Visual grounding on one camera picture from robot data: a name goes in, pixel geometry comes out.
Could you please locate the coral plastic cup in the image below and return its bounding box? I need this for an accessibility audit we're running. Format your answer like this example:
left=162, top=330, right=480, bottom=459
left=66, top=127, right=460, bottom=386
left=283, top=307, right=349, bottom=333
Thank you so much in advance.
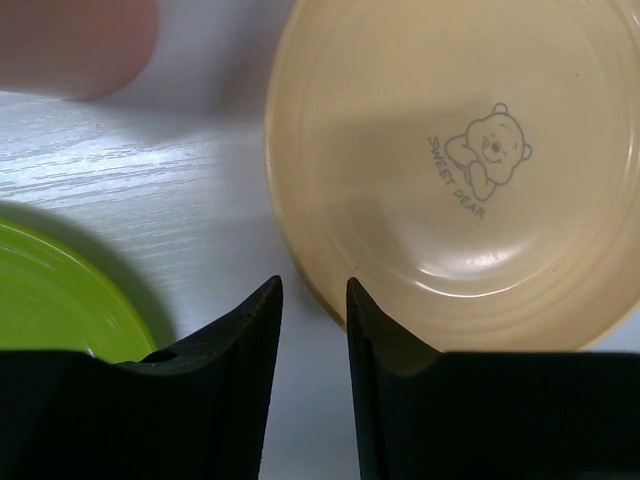
left=1, top=1, right=159, bottom=100

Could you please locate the beige bear plate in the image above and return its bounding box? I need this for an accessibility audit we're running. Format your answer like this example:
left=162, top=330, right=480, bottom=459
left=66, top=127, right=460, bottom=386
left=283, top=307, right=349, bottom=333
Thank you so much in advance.
left=265, top=1, right=639, bottom=351

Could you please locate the green plastic plate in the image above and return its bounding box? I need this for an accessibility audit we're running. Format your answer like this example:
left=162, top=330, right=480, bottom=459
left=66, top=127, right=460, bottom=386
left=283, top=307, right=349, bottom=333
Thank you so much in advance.
left=1, top=219, right=156, bottom=363

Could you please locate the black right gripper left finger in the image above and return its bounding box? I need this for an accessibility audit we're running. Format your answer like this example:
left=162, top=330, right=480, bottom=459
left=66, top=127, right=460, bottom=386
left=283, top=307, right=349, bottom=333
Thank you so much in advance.
left=1, top=277, right=283, bottom=479

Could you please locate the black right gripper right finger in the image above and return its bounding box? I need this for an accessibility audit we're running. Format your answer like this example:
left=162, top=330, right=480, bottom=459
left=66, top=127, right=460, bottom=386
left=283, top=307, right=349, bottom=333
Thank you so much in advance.
left=346, top=279, right=639, bottom=479

